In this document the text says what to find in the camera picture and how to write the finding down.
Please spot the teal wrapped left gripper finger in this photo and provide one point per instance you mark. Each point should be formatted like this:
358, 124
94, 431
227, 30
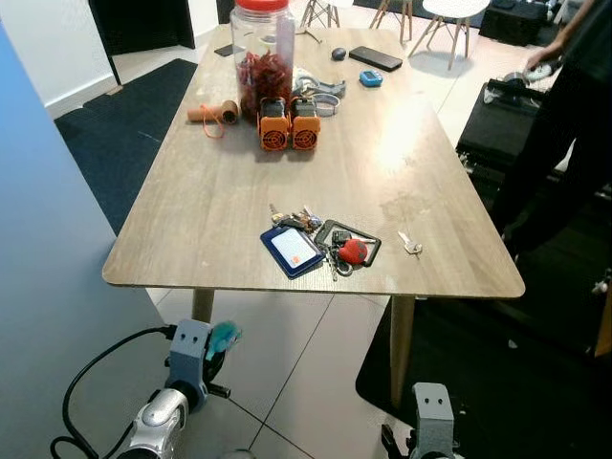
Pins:
225, 338

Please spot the bunch of keys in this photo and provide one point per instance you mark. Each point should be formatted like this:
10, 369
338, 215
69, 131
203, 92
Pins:
296, 220

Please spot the blue card holder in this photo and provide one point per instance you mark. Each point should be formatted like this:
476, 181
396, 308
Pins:
292, 251

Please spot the black floor mat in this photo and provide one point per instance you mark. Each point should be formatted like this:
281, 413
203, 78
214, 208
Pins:
497, 382

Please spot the light wooden table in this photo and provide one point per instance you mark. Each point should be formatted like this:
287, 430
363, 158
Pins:
287, 182

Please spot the single silver key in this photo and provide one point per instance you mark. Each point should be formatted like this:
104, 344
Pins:
411, 245

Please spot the dark carpet mat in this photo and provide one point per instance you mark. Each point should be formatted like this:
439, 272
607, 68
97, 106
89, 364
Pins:
124, 134

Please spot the clear tape roll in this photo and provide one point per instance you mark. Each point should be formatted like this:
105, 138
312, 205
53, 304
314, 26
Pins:
326, 105

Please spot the grey tape dispenser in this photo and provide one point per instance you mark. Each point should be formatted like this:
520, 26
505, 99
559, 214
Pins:
320, 84

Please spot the clear jar with red lid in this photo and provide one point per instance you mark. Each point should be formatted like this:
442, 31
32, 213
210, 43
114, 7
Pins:
262, 57

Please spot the small blue round gadget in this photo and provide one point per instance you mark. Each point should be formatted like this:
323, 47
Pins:
371, 78

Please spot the small black mouse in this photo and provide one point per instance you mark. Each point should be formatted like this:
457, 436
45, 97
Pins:
338, 54

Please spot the black smartphone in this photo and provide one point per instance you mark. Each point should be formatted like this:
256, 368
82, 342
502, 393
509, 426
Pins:
375, 58

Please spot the black cabinet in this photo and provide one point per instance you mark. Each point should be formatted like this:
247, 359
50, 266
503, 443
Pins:
143, 24

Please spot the black equipment case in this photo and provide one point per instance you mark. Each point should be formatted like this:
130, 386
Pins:
497, 124

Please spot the person in black clothes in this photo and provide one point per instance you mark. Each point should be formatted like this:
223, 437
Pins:
564, 124

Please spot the silver round object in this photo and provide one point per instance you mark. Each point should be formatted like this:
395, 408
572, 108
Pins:
537, 73

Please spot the white chair with wooden legs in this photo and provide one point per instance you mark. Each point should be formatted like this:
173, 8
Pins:
454, 11

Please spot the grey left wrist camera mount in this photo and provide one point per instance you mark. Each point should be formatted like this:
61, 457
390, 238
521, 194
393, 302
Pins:
187, 354

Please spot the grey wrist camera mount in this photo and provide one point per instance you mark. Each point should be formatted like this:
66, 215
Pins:
187, 354
434, 416

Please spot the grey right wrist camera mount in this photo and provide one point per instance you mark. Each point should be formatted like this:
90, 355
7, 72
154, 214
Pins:
434, 416

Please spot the black card frame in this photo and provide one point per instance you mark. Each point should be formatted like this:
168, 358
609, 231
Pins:
369, 243

